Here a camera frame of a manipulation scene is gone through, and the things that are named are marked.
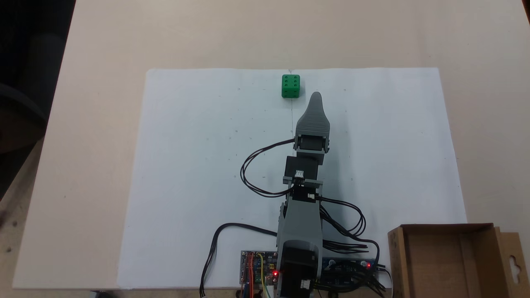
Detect circuit board with coloured wires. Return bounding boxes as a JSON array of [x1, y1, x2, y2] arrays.
[[240, 250, 279, 286]]

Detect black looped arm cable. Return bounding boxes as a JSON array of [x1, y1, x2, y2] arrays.
[[319, 198, 367, 237]]

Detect white paper sheet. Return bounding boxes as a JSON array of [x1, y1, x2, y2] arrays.
[[117, 67, 468, 290]]

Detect long black power cable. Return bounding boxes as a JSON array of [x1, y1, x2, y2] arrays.
[[200, 223, 279, 297]]

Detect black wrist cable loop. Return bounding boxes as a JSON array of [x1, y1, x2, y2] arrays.
[[240, 139, 296, 198]]

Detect orange wire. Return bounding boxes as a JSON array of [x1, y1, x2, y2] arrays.
[[246, 252, 254, 298]]

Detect black cable bundle at base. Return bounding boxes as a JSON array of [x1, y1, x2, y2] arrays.
[[323, 239, 369, 254]]

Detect black cable to blue board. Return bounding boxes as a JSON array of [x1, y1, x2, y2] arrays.
[[321, 207, 392, 297]]

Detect yellow wire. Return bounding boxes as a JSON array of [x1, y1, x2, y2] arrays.
[[257, 253, 272, 298]]

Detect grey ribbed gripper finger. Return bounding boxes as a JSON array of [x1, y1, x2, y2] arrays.
[[296, 92, 331, 137]]

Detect green dice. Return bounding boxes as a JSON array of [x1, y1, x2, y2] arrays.
[[281, 74, 301, 99]]

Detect blue circuit board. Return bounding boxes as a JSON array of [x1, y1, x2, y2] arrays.
[[322, 257, 379, 286]]

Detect brown cardboard box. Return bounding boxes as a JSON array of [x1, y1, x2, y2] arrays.
[[387, 223, 526, 298]]

